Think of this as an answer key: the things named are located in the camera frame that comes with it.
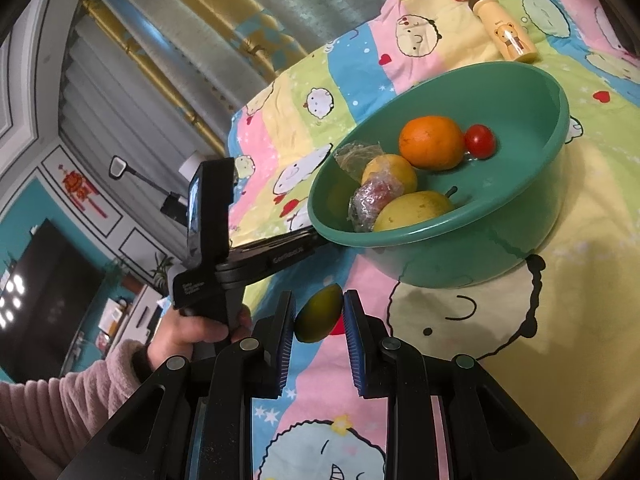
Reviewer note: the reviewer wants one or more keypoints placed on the potted plant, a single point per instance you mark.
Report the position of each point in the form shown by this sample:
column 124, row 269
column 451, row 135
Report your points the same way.
column 161, row 270

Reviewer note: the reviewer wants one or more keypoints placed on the red tomato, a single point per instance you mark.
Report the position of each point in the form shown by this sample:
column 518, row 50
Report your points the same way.
column 480, row 141

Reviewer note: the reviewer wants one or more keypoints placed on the black stand with mirror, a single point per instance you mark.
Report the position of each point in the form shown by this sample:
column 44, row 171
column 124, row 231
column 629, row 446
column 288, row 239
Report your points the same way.
column 117, row 166

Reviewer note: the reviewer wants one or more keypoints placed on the orange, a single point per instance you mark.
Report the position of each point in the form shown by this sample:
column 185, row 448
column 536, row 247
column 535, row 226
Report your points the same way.
column 431, row 142

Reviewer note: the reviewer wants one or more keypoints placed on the black television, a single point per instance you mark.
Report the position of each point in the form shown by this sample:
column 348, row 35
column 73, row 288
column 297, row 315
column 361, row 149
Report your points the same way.
column 45, row 285

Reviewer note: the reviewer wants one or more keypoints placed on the white cabinet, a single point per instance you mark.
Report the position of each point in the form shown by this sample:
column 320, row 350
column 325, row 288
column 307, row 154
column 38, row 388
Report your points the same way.
column 140, row 310

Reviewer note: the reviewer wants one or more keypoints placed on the red wall ornament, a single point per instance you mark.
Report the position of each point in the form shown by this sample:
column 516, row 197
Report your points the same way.
column 75, row 185

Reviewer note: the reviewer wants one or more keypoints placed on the plastic-wrapped fruit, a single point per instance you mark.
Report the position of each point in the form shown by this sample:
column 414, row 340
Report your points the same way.
column 352, row 157
column 370, row 202

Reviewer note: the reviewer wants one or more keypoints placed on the green plastic basin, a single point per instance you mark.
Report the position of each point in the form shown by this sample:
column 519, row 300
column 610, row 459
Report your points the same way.
column 500, row 185

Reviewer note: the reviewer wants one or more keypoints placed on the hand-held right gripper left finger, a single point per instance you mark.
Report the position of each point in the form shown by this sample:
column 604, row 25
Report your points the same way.
column 285, row 350

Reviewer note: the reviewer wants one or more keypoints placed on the person's left hand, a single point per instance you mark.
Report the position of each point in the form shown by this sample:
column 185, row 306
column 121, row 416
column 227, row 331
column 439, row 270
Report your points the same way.
column 185, row 332

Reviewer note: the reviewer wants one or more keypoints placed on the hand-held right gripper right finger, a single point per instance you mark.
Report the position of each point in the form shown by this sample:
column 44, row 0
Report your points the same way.
column 356, row 350

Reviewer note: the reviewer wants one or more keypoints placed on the small green fruit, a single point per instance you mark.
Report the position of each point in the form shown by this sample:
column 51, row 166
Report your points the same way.
column 317, row 315

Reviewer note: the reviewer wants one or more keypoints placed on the yellow water bottle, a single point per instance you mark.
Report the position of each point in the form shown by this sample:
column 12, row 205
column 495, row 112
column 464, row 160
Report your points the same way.
column 510, row 35

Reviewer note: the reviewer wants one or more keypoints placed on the yellow pear with stem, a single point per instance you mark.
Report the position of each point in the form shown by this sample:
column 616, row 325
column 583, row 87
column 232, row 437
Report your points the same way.
column 415, row 210

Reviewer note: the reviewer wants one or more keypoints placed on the yellow patterned curtain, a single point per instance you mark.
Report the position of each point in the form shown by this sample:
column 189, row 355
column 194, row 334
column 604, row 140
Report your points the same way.
column 250, row 35

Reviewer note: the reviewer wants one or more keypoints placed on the yellow lemon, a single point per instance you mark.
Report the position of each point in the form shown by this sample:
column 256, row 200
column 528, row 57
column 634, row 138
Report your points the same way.
column 395, row 170

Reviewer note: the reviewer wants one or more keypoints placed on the colourful printed blanket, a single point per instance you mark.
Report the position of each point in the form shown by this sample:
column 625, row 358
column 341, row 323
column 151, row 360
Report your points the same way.
column 575, row 360

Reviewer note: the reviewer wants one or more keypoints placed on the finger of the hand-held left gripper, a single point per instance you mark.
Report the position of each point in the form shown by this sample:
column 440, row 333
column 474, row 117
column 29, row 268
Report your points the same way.
column 280, row 255

